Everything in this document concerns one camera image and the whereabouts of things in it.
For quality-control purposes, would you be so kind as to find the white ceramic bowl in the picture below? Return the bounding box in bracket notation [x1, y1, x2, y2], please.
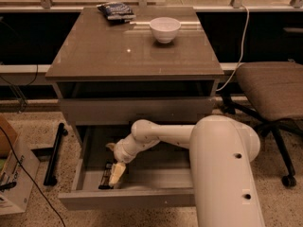
[150, 17, 181, 44]

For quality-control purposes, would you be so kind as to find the closed grey upper drawer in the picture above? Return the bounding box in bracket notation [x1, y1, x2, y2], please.
[60, 97, 215, 125]

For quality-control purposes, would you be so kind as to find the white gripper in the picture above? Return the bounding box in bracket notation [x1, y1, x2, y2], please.
[106, 138, 136, 187]

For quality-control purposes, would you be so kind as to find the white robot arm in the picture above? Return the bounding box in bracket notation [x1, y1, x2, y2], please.
[108, 115, 265, 227]

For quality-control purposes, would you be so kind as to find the white cable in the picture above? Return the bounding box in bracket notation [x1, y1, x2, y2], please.
[215, 4, 250, 93]

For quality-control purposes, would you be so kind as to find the blue snack bag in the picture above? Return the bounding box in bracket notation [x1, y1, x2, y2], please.
[97, 2, 136, 23]

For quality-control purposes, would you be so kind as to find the white cardboard box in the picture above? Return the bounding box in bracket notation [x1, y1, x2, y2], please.
[0, 136, 40, 216]

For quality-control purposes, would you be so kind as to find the black bar on floor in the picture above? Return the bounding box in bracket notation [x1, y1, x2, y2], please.
[44, 123, 68, 186]

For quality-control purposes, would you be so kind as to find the brown cardboard box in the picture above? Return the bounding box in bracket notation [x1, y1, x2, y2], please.
[0, 115, 18, 158]

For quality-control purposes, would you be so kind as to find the black cable on floor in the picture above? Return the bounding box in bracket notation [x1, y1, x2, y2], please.
[0, 126, 67, 227]

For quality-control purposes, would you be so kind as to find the grey drawer cabinet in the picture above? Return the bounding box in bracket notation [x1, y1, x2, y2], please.
[46, 6, 223, 140]

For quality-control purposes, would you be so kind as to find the open grey bottom drawer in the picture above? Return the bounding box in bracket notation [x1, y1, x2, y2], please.
[59, 126, 195, 210]

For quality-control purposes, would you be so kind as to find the brown office chair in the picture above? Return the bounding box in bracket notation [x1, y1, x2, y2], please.
[220, 61, 303, 187]

